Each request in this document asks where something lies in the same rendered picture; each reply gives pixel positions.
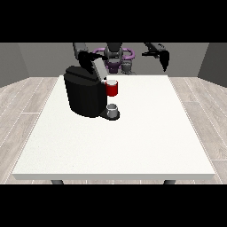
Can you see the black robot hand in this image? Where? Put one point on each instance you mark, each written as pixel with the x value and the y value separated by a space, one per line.
pixel 86 60
pixel 164 57

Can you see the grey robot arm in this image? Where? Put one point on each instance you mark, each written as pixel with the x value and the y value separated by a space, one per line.
pixel 80 48
pixel 156 46

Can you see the pale grey machine lid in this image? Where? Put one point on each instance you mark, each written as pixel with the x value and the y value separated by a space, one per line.
pixel 100 69

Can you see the black coffee machine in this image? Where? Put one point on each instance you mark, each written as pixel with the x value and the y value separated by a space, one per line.
pixel 84 94

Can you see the red pod holder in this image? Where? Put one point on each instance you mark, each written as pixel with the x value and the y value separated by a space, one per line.
pixel 112 89

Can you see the small grey coffee pod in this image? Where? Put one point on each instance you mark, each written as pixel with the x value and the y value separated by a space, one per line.
pixel 126 67

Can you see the grey robot trunk purple rings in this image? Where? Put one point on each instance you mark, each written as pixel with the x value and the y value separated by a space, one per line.
pixel 113 56

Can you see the small grey cup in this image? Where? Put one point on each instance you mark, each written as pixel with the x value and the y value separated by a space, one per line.
pixel 112 110

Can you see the dark table leg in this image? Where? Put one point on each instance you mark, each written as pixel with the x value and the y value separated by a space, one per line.
pixel 57 181
pixel 169 181

